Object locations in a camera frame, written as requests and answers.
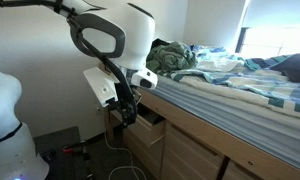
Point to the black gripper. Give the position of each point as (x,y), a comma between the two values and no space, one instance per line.
(126,106)

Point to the light wooden drawer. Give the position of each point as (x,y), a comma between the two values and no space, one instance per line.
(148,128)

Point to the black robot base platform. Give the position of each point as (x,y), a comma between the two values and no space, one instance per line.
(62,166)

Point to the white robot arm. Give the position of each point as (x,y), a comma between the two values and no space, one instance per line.
(120,37)

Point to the wooden lower left drawer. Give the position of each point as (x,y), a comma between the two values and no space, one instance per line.
(150,157)

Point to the wooden middle drawer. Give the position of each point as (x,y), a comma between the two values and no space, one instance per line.
(188,157)

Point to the green crumpled clothing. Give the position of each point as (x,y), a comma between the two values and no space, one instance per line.
(171,57)

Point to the black clothing on bed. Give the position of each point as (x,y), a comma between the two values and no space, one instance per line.
(159,42)

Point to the red and black tool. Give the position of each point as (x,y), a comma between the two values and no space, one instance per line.
(74,149)

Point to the blue plaid blanket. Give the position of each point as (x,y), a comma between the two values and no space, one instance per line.
(230,76)

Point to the grey striped mattress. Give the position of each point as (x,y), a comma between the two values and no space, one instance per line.
(271,130)

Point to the window with bright light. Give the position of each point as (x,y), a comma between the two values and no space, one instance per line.
(270,28)

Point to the dark navy pillow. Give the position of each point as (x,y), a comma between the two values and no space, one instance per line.
(290,68)

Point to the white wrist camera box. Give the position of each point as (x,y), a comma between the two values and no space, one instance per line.
(103,86)

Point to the wooden bed frame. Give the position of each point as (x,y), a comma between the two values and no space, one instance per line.
(239,159)

